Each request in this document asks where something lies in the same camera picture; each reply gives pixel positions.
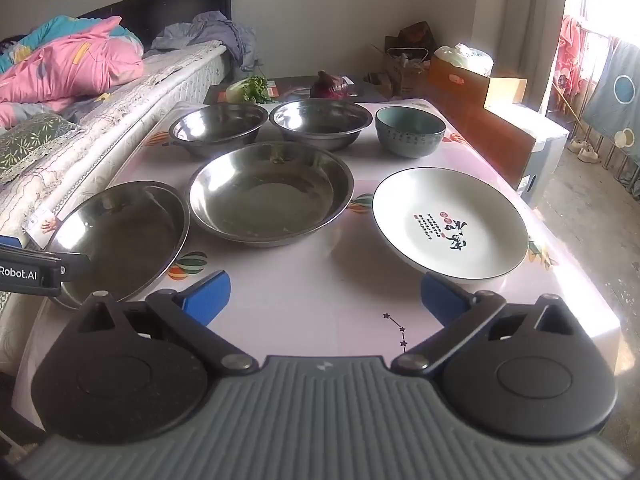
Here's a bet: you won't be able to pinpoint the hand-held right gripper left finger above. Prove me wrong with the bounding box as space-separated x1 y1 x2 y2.
75 270 257 376

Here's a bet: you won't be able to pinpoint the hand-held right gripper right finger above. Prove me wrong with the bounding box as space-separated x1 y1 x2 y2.
392 271 577 376

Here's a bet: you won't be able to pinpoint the white ceramic plate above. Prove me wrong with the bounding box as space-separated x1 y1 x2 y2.
372 166 530 281

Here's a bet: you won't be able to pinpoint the shallow stainless steel pan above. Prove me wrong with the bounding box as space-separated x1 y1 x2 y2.
49 180 192 312

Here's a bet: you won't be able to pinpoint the large stainless steel bowl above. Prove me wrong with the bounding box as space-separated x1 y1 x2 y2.
188 141 355 249

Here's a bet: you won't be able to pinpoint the small stainless steel bowl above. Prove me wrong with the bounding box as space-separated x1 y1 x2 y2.
168 102 270 159
269 99 372 152

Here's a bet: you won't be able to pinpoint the teal ceramic bowl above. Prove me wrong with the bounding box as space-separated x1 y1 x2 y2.
375 106 447 160

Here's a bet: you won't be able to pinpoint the mattress paper tag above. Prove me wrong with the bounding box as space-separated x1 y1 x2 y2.
22 211 64 252

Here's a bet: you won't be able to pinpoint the green leaf patterned pillow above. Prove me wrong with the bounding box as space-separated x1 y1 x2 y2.
0 112 85 187

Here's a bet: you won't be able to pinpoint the pink printed tablecloth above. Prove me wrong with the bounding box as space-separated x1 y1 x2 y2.
12 101 623 431

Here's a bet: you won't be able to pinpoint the white quilted mattress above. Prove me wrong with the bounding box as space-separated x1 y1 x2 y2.
0 41 236 376

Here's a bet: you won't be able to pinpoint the large brown cardboard box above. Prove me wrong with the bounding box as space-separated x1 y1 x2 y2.
440 94 537 192

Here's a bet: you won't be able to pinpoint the pink quilt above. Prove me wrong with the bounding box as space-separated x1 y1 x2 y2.
0 15 146 132

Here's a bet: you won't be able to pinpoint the white shoes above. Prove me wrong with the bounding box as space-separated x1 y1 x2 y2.
567 137 602 164

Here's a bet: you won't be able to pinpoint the napa cabbage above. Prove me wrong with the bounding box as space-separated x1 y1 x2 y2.
225 75 274 105

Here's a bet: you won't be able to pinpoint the orange cardboard box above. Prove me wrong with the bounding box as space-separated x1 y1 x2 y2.
427 55 529 109

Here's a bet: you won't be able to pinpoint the open brown cardboard box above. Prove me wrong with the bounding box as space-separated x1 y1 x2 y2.
383 35 432 99

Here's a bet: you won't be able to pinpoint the purple cabbage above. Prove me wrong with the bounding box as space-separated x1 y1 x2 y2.
309 70 351 100

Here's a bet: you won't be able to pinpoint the white plastic bag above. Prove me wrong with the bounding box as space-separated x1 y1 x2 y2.
433 43 495 77

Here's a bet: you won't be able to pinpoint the grey crumpled clothes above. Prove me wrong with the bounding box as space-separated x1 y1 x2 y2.
149 10 259 72

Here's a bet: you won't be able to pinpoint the dark patterned bag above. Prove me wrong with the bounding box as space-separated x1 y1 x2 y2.
397 20 439 52

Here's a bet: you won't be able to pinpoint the blue towel with circles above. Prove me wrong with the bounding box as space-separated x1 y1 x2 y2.
584 36 640 162

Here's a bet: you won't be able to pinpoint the pink floral garment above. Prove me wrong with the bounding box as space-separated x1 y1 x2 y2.
556 14 590 97

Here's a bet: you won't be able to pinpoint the dark wooden headboard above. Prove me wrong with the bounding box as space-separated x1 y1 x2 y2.
77 0 233 57

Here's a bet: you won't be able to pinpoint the grey curtain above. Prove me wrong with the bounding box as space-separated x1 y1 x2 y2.
504 0 572 111

